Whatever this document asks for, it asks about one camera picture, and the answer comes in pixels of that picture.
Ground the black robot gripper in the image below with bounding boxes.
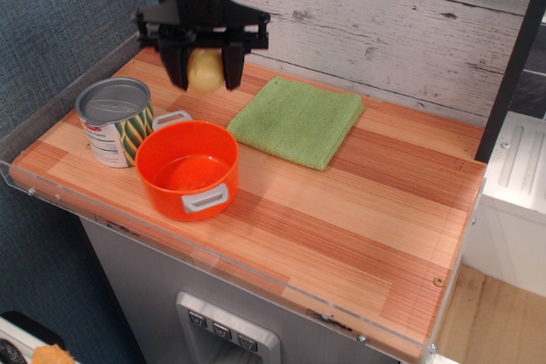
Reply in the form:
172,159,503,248
132,0,270,90

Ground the yellow potato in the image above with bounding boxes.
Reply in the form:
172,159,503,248
187,49,224,94

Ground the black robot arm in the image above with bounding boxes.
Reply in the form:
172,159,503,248
131,0,270,90

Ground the tin can with striped label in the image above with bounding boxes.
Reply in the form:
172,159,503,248
75,77,154,168

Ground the green folded cloth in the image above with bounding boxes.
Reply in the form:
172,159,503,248
228,77,364,170

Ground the clear acrylic table guard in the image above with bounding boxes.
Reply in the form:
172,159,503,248
0,18,487,364

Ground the grey cabinet with button panel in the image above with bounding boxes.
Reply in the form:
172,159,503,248
82,219,395,363

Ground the black and orange object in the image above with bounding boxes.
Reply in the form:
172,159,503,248
1,311,78,363

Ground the white ribbed appliance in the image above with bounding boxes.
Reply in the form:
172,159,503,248
463,113,545,296

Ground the red pot with grey handles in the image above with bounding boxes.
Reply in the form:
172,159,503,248
136,110,240,222

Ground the dark grey right post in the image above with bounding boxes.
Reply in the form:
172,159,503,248
474,0,545,164

